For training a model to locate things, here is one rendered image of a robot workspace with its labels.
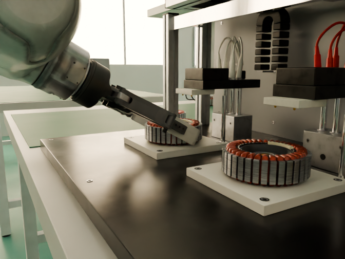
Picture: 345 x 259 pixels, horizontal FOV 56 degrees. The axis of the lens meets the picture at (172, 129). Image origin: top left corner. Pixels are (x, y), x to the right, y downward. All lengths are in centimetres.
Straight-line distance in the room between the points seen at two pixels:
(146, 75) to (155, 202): 520
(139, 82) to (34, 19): 521
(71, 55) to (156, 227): 29
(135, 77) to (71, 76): 497
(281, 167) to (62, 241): 25
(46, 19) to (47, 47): 3
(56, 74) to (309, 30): 48
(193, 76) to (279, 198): 35
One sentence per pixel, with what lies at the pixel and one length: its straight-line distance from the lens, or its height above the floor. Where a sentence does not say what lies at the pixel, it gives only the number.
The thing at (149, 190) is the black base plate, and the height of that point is 77.
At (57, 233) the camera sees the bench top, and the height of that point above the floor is 75.
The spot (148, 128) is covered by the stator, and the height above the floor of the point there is 81.
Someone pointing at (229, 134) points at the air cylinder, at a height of 79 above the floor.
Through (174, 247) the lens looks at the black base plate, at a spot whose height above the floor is 77.
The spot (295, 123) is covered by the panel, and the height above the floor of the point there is 81.
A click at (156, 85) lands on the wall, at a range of 563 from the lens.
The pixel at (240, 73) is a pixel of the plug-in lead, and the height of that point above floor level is 91.
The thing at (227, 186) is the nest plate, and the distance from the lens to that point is 40.
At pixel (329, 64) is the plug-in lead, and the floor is 93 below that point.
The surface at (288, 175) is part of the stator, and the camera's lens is 40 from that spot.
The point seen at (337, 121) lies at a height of 84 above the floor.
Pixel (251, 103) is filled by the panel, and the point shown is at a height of 84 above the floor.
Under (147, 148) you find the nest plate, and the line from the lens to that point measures 57.
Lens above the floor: 92
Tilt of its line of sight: 10 degrees down
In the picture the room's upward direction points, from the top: straight up
